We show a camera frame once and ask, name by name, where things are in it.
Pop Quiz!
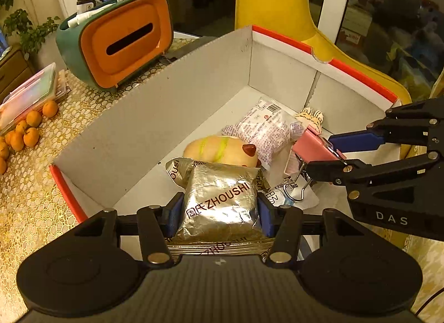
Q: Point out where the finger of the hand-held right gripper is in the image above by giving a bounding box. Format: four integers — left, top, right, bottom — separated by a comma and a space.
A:
328, 96, 444, 154
305, 151, 444, 202

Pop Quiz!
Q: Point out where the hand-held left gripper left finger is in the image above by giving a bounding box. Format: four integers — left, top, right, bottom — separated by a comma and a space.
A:
85, 191, 186, 270

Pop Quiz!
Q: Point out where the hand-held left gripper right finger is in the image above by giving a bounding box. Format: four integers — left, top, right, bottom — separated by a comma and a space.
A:
257, 195, 361, 270

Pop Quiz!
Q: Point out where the silver foil snack packet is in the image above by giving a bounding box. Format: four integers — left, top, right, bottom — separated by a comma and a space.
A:
165, 157, 274, 257

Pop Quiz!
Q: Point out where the blue white snack packet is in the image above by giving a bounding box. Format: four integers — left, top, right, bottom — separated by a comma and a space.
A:
262, 174, 320, 211

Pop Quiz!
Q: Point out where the pink candy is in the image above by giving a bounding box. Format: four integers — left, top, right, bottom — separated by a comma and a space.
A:
284, 125, 347, 203

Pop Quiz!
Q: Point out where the plush rabbit toy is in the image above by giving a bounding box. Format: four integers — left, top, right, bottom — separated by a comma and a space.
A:
295, 108, 325, 134

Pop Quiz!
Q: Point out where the yellow squishy toy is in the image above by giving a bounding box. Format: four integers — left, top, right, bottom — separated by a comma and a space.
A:
183, 136, 259, 171

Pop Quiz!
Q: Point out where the pink white printed plastic packet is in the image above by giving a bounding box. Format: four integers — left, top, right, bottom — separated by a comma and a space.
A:
222, 98, 306, 171

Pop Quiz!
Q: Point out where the red cardboard box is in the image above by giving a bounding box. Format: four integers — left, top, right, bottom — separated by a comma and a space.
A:
49, 24, 401, 224

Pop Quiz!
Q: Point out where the gold lace covered desktop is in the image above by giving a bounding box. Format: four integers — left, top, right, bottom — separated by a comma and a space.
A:
0, 36, 444, 323

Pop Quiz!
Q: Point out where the row of small tangerines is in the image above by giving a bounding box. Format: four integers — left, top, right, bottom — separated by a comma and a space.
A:
0, 99, 59, 175

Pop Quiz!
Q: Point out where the green orange tissue box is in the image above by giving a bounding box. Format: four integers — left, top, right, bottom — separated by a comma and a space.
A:
55, 0, 174, 92

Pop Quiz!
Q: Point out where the pastel plastic pencil case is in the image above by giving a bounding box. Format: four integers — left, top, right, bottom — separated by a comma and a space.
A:
0, 62, 59, 136

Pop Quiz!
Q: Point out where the wooden media cabinet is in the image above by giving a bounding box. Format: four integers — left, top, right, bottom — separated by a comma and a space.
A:
0, 43, 35, 105

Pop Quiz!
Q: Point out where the tall green houseplant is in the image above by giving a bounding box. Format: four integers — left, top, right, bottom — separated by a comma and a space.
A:
0, 0, 61, 54

